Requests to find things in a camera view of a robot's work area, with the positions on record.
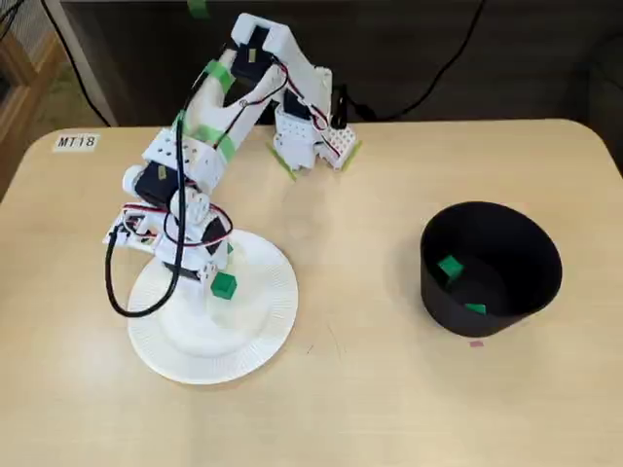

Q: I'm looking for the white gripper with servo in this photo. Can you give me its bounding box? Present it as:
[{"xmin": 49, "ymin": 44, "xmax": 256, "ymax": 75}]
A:
[{"xmin": 157, "ymin": 217, "xmax": 235, "ymax": 298}]

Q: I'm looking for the white paper plate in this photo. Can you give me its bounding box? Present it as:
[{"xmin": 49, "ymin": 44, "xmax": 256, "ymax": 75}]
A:
[{"xmin": 127, "ymin": 229, "xmax": 300, "ymax": 386}]

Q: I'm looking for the black pot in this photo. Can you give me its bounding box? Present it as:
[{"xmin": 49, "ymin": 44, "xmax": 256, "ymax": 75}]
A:
[{"xmin": 419, "ymin": 200, "xmax": 565, "ymax": 339}]

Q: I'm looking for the white MT18 label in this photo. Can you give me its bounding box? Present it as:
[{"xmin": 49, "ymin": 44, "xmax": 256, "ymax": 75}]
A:
[{"xmin": 52, "ymin": 133, "xmax": 100, "ymax": 153}]

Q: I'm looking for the white furniture leg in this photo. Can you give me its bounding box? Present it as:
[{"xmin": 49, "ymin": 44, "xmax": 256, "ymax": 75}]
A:
[{"xmin": 46, "ymin": 0, "xmax": 119, "ymax": 127}]

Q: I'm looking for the wooden furniture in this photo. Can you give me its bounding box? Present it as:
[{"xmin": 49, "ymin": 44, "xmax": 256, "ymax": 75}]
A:
[{"xmin": 0, "ymin": 18, "xmax": 67, "ymax": 196}]

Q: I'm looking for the wrist camera on white bracket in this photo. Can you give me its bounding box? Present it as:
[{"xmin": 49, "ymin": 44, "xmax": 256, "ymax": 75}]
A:
[{"xmin": 100, "ymin": 202, "xmax": 165, "ymax": 253}]

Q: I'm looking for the black camera cable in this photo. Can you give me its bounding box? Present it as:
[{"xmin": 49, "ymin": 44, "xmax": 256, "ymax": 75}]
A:
[{"xmin": 103, "ymin": 114, "xmax": 189, "ymax": 317}]

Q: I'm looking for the black power cable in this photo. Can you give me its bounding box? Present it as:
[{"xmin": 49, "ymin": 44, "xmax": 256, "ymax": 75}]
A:
[{"xmin": 348, "ymin": 0, "xmax": 488, "ymax": 122}]

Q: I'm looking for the thin black cable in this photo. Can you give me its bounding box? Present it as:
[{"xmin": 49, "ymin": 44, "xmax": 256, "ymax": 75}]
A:
[{"xmin": 38, "ymin": 0, "xmax": 112, "ymax": 126}]

